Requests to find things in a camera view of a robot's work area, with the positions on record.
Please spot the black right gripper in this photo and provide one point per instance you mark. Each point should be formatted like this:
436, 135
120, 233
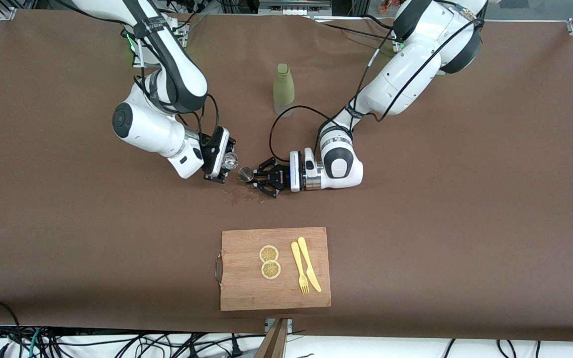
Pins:
211, 157

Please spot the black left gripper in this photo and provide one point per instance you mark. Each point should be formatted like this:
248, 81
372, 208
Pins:
280, 177

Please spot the clear glass cup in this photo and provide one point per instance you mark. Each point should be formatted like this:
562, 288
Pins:
231, 161

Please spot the steel double jigger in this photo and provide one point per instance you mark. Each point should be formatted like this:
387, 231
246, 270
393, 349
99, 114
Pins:
245, 174

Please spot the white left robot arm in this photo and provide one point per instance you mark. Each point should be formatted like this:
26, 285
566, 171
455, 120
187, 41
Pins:
406, 84

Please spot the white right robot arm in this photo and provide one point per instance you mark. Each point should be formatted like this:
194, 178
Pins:
147, 127

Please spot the large spilled liquid puddle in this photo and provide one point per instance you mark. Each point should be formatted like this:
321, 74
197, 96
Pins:
238, 200

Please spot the yellow lemon slice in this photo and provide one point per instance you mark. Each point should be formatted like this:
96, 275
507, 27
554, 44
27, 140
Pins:
268, 254
270, 270

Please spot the yellow plastic fork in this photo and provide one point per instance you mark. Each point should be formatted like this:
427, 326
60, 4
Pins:
297, 261

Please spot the green sleeved glass bottle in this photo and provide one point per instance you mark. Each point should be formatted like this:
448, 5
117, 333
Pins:
283, 89

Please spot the yellow plastic knife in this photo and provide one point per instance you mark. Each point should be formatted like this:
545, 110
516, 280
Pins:
306, 258

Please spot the wooden cutting board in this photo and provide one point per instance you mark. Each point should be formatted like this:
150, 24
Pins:
246, 283

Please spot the brown table cover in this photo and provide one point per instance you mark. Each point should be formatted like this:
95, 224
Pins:
416, 248

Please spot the grey power strip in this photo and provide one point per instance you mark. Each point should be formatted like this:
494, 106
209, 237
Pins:
294, 7

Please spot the metal post bracket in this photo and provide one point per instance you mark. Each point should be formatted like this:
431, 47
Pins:
289, 325

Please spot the wooden post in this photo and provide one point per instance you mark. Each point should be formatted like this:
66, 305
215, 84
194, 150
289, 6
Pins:
272, 343

